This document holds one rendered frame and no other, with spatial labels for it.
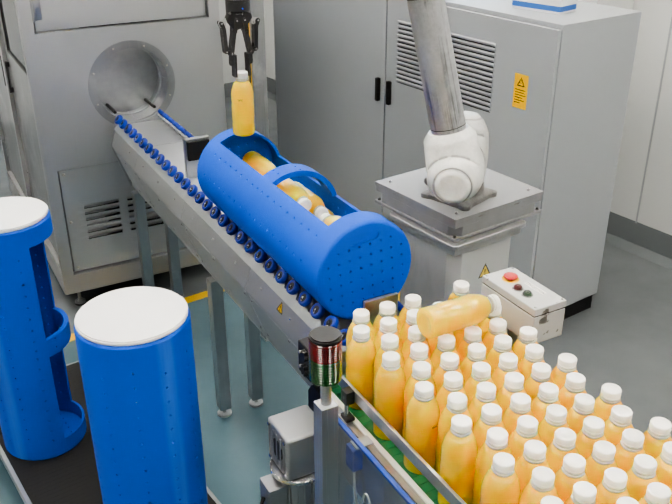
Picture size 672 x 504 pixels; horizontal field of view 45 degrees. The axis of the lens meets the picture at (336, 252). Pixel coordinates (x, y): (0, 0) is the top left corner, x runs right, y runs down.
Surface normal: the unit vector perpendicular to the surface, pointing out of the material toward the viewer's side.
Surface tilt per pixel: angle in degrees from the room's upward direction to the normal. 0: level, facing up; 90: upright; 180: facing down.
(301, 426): 0
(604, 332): 0
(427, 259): 90
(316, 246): 56
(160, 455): 90
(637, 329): 0
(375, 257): 90
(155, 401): 90
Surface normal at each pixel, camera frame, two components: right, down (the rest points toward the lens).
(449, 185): -0.19, 0.53
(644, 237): -0.79, 0.04
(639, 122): -0.81, 0.26
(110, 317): 0.00, -0.90
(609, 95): 0.59, 0.36
